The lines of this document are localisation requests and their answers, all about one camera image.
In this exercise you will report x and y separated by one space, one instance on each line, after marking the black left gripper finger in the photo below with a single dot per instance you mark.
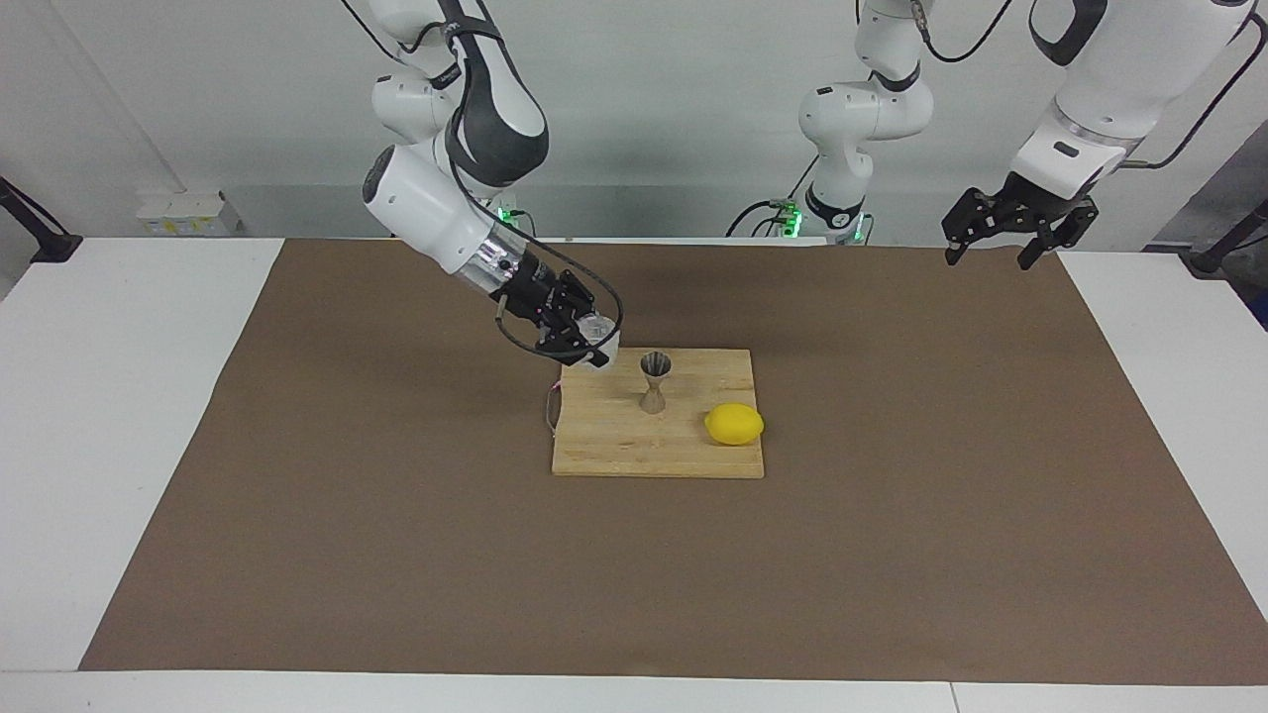
1068 230
959 223

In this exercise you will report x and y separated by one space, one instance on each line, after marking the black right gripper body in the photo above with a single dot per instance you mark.
545 297

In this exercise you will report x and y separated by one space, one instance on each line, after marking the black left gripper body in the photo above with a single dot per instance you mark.
1023 203

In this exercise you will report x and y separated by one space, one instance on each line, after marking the grey-padded black right gripper finger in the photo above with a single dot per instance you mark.
570 352

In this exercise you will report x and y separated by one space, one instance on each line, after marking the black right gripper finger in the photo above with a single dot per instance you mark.
580 297

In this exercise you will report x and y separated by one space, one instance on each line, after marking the small clear glass cup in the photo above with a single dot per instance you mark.
606 347

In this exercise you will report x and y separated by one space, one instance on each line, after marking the steel double jigger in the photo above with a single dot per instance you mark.
655 362

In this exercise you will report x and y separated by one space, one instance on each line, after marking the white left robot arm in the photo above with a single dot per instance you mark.
1139 59

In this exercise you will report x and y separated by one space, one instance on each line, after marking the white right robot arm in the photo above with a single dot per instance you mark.
426 198

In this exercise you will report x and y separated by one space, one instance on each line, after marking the black stand leg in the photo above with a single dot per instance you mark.
54 246
1214 259

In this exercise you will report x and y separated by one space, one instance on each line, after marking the yellow lemon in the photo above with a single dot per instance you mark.
734 424

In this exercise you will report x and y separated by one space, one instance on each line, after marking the brown paper table mat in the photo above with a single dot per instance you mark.
634 574

